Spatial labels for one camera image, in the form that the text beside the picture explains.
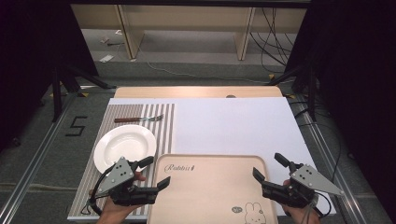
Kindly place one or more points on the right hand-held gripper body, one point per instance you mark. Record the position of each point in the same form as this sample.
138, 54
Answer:
306, 182

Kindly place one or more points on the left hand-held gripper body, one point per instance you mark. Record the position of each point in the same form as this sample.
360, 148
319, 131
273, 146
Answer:
120, 175

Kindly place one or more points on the person's right hand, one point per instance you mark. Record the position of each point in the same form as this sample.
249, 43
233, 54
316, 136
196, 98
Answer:
302, 215

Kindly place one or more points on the person's left hand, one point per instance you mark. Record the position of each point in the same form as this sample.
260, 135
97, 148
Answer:
113, 213

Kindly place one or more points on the white round plate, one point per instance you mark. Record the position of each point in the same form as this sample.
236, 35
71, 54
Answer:
124, 144

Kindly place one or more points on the grey striped placemat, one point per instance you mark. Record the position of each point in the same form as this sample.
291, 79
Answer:
162, 130

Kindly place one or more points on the beige tray with rabbit print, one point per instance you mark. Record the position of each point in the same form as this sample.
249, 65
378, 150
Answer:
211, 189

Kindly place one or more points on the black metal stand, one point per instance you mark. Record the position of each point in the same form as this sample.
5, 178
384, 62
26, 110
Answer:
312, 93
56, 93

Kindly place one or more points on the dark round table grommet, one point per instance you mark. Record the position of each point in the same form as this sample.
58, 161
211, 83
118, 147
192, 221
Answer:
230, 96

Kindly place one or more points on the light wooden table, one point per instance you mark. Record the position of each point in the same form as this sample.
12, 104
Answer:
193, 92

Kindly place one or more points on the white paper scrap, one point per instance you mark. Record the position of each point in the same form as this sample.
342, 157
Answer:
106, 58

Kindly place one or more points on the black curtain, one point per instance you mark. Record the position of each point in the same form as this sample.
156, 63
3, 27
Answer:
358, 77
28, 68

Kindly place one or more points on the beige wooden shelf unit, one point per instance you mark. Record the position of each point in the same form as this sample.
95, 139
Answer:
186, 17

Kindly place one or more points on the aluminium floor rail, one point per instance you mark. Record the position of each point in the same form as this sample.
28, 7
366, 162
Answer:
37, 158
330, 161

